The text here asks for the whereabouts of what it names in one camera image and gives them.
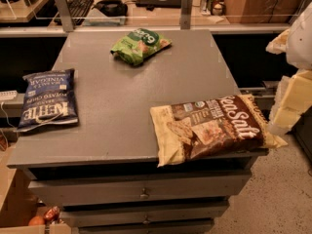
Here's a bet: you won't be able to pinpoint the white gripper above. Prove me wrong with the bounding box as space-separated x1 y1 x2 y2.
265 2 312 136

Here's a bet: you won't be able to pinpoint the green rice chip bag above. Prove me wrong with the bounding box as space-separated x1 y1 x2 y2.
110 28 172 66

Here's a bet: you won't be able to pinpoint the brown sea salt chip bag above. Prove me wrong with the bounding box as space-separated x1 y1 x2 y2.
150 95 287 167

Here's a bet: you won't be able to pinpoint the blue Kettle chip bag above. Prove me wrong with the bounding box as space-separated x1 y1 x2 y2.
18 68 78 133

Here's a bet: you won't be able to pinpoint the brown cardboard box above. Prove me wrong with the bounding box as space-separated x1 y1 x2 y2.
225 0 301 23

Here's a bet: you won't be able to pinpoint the black laptop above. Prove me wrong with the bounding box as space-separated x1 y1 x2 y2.
136 0 181 8

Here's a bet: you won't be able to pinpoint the black headphones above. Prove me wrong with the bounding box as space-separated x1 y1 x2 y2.
95 0 128 17

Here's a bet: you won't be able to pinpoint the grey drawer cabinet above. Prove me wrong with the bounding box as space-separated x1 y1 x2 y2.
8 30 257 234

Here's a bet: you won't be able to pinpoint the black keyboard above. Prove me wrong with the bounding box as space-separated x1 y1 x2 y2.
61 0 95 25

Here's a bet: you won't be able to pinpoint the red snack wrapper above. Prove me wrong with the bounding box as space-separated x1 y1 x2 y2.
43 206 60 221

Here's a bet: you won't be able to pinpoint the white power strip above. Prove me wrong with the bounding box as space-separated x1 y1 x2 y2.
0 91 18 101

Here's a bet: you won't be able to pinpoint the orange fruit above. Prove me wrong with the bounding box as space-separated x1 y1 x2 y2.
28 215 45 226

